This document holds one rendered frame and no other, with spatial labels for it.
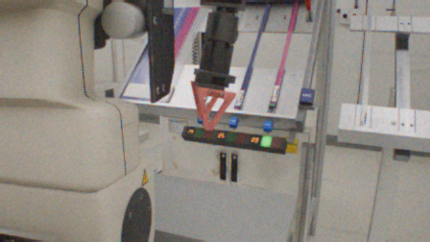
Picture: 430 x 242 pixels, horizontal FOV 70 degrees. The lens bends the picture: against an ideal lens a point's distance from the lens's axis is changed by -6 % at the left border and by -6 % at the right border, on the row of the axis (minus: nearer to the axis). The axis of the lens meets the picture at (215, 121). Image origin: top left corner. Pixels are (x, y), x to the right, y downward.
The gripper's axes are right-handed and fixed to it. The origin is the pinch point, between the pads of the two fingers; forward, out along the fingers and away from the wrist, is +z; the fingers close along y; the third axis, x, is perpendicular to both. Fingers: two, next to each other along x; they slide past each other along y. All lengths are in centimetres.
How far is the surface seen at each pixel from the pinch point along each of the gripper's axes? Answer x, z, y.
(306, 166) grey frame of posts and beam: 39, 16, -30
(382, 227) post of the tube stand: 69, 32, -26
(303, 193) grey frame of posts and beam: 40, 25, -31
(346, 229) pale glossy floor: 94, 60, -77
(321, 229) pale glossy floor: 81, 62, -80
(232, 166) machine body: 27, 33, -75
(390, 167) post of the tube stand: 65, 11, -25
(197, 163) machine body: 13, 36, -84
